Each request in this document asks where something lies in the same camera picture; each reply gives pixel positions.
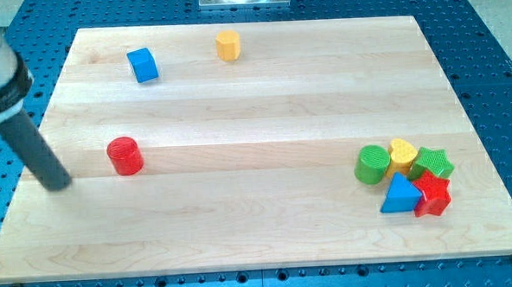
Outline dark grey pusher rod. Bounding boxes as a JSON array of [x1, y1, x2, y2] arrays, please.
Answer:
[[0, 110, 72, 191]]

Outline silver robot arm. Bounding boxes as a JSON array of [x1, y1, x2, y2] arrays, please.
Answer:
[[0, 33, 72, 191]]

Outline red cylinder block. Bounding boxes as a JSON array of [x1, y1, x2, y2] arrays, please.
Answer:
[[106, 137, 144, 176]]

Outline blue cube block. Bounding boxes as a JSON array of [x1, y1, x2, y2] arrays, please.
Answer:
[[126, 48, 158, 83]]

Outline wooden board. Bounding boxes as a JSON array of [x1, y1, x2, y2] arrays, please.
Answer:
[[0, 16, 512, 284]]

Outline yellow hexagon block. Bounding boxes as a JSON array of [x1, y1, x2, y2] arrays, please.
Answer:
[[215, 30, 240, 61]]

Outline green cylinder block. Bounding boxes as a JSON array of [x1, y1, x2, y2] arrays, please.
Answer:
[[354, 144, 390, 184]]

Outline yellow heart block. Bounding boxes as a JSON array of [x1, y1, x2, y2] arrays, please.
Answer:
[[386, 138, 419, 178]]

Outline blue triangle block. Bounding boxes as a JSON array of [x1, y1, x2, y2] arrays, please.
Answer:
[[380, 172, 422, 214]]

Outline green star block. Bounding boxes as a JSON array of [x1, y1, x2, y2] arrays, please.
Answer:
[[407, 147, 454, 180]]

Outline red star block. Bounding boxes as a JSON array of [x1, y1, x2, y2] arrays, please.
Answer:
[[412, 170, 451, 217]]

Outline blue perforated table plate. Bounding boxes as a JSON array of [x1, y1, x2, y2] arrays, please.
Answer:
[[0, 0, 512, 287]]

